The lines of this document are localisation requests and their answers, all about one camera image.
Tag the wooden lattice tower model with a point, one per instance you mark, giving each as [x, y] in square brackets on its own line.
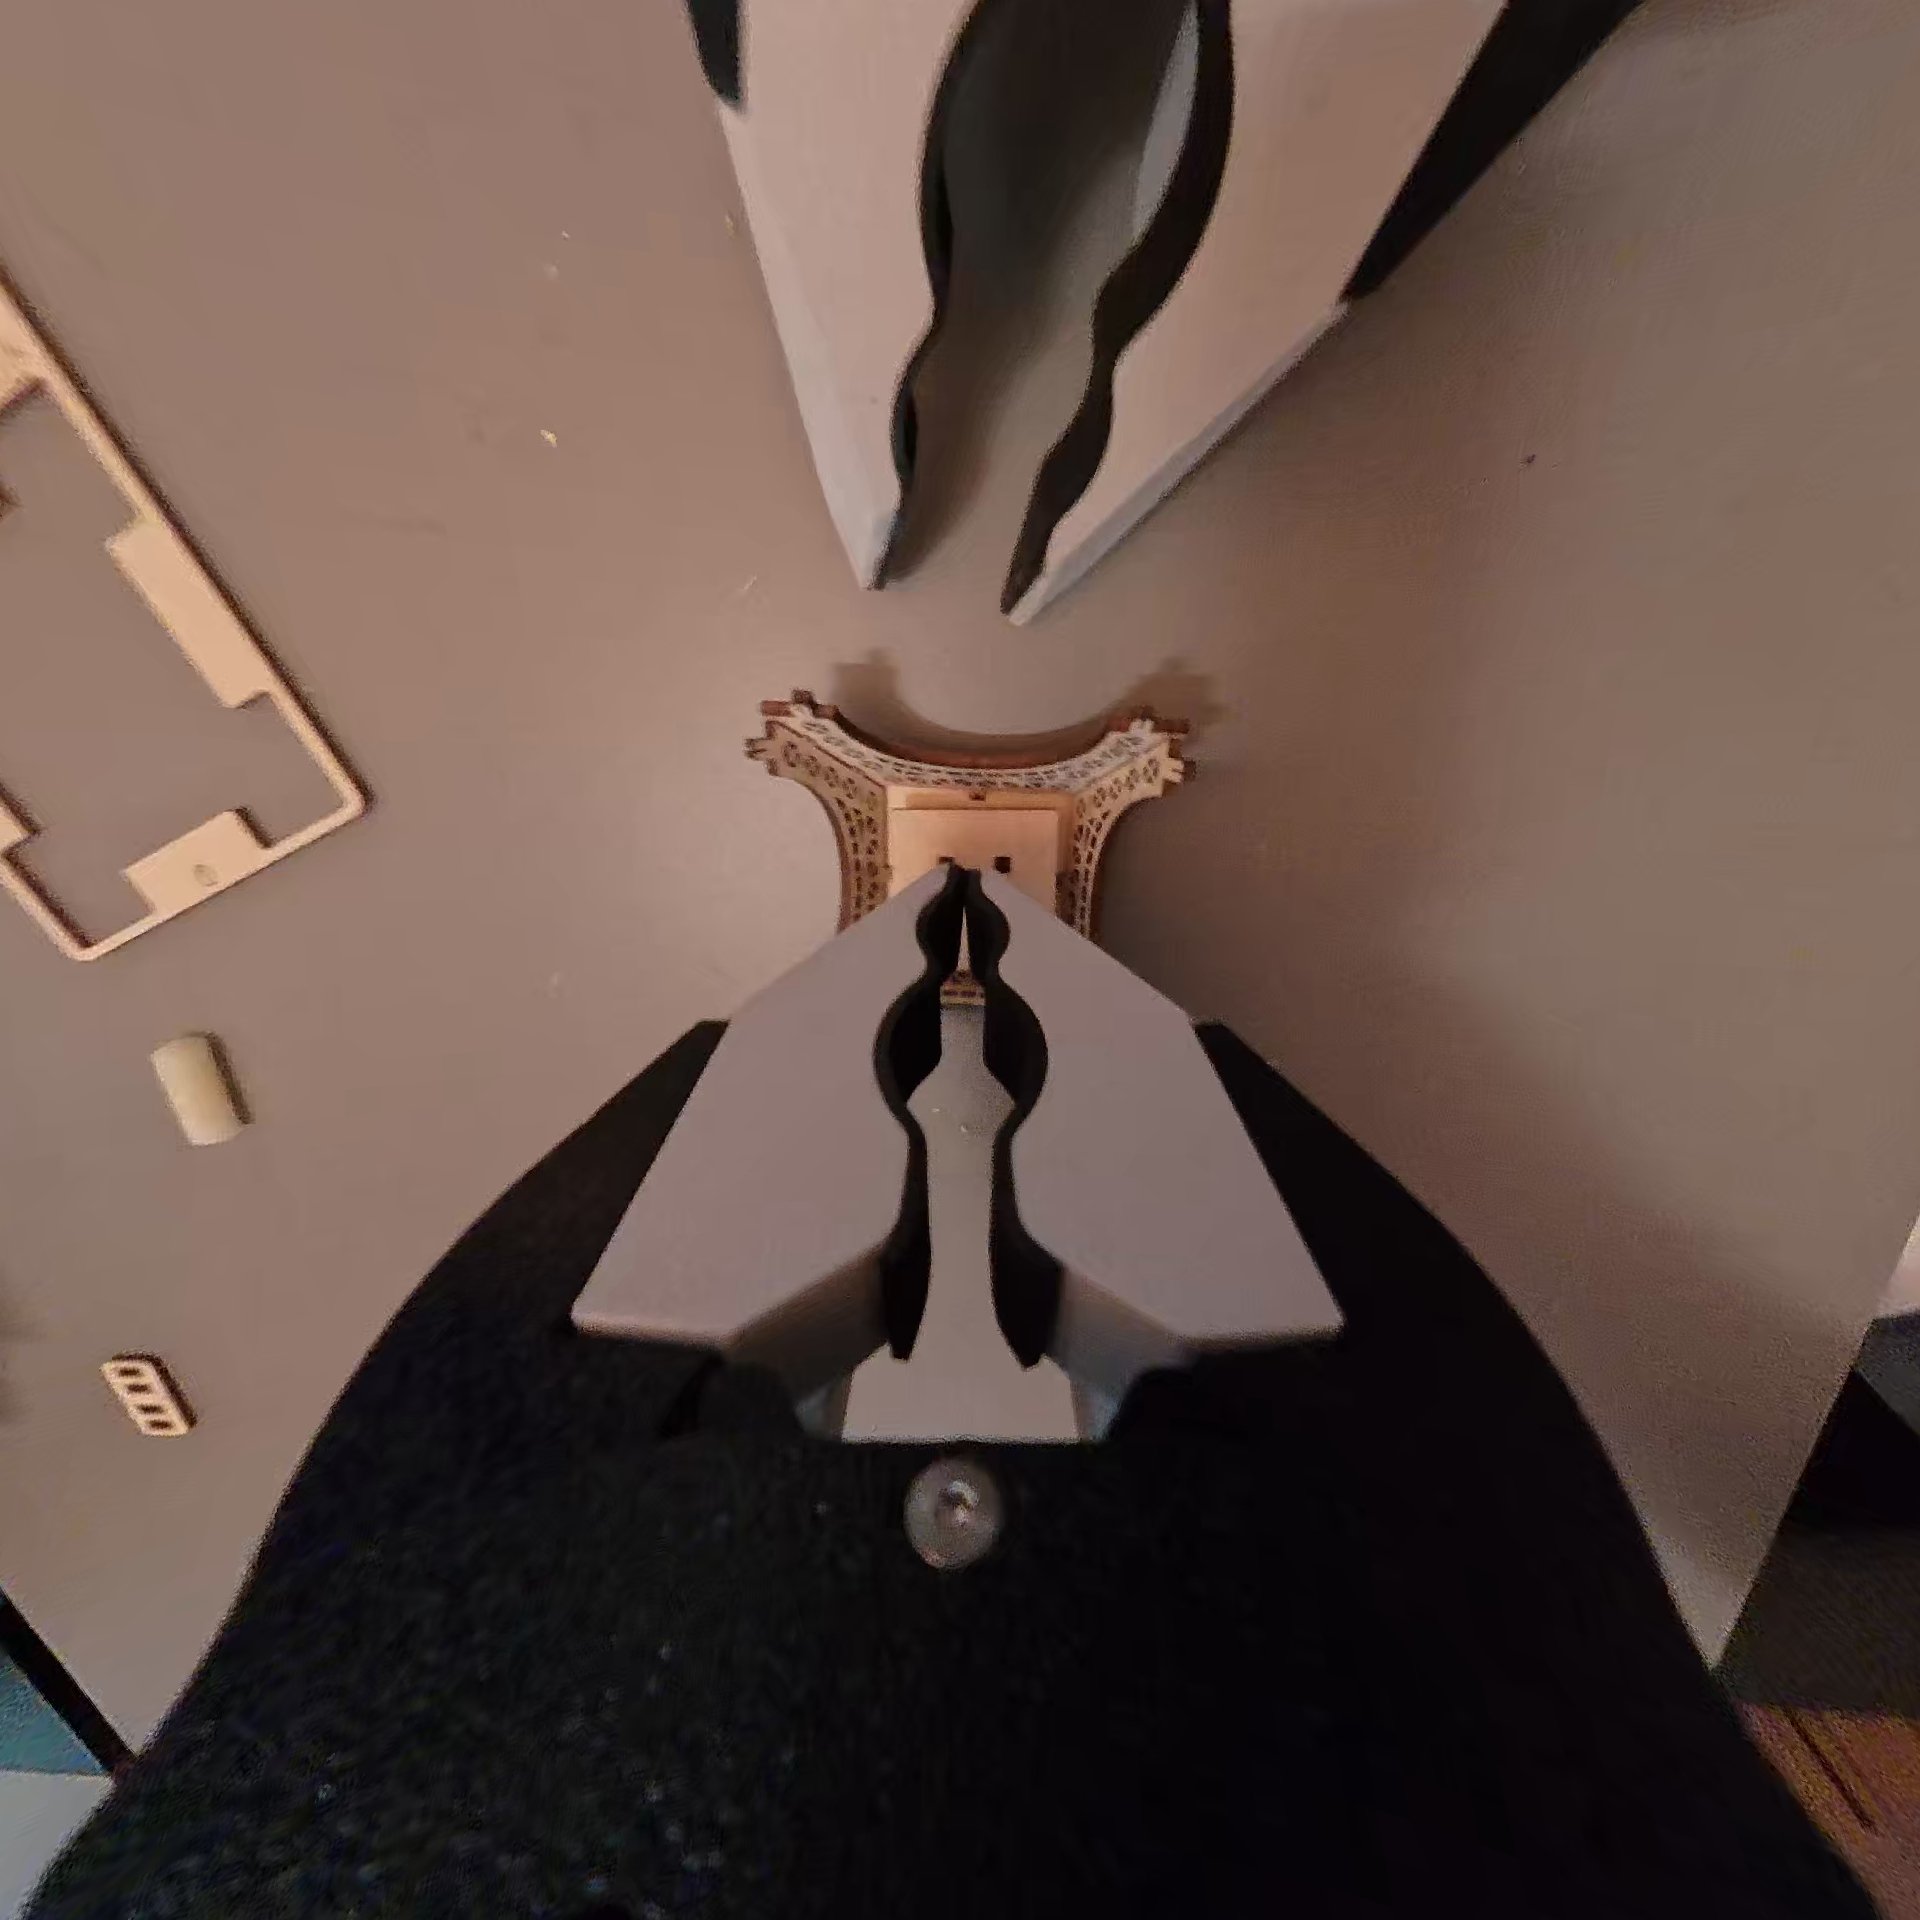
[961, 826]

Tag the small wooden piece with holes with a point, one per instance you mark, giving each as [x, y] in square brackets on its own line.
[146, 1394]

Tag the small pale cylinder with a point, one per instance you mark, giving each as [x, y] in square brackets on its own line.
[194, 1088]

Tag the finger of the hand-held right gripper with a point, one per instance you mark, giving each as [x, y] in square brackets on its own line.
[1305, 149]
[840, 224]

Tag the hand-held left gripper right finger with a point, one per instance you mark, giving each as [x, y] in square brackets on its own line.
[1170, 1200]

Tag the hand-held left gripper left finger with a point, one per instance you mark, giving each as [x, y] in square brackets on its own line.
[750, 1200]

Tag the empty wooden puzzle frame sheet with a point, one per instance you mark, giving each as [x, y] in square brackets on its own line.
[194, 599]

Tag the grey desk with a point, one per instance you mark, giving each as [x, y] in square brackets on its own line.
[1501, 750]

